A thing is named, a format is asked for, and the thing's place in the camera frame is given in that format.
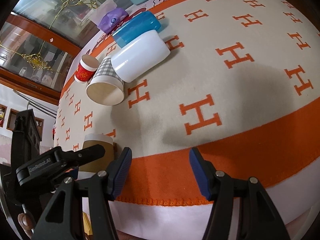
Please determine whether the brown sleeve paper cup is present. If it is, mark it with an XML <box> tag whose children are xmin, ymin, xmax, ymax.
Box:
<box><xmin>79</xmin><ymin>133</ymin><xmax>114</xmax><ymax>173</ymax></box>

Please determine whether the grey checkered paper cup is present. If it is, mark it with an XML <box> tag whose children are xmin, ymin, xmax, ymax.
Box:
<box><xmin>86</xmin><ymin>56</ymin><xmax>125</xmax><ymax>106</ymax></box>

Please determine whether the red paper cup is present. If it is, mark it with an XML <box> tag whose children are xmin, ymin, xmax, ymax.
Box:
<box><xmin>74</xmin><ymin>54</ymin><xmax>100</xmax><ymax>83</ymax></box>

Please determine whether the white plastic cup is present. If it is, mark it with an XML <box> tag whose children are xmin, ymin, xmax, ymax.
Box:
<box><xmin>111</xmin><ymin>30</ymin><xmax>170</xmax><ymax>83</ymax></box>

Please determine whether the blue plastic cup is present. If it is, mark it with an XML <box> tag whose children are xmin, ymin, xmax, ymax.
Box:
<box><xmin>112</xmin><ymin>11</ymin><xmax>161</xmax><ymax>48</ymax></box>

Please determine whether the white printed tablecloth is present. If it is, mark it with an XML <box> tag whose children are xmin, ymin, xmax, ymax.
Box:
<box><xmin>52</xmin><ymin>0</ymin><xmax>320</xmax><ymax>240</ymax></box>

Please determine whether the wooden glass sliding door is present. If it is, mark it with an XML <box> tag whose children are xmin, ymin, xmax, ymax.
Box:
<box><xmin>1</xmin><ymin>0</ymin><xmax>131</xmax><ymax>105</ymax></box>

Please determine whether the orange H-pattern blanket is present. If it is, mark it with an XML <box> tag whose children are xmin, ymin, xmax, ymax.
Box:
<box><xmin>53</xmin><ymin>0</ymin><xmax>320</xmax><ymax>207</ymax></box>

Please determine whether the purple tissue pack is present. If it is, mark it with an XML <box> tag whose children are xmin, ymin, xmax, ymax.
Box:
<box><xmin>89</xmin><ymin>0</ymin><xmax>128</xmax><ymax>34</ymax></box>

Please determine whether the wooden picture frame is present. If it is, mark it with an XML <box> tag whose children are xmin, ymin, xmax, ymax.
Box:
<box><xmin>7</xmin><ymin>108</ymin><xmax>44</xmax><ymax>137</ymax></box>

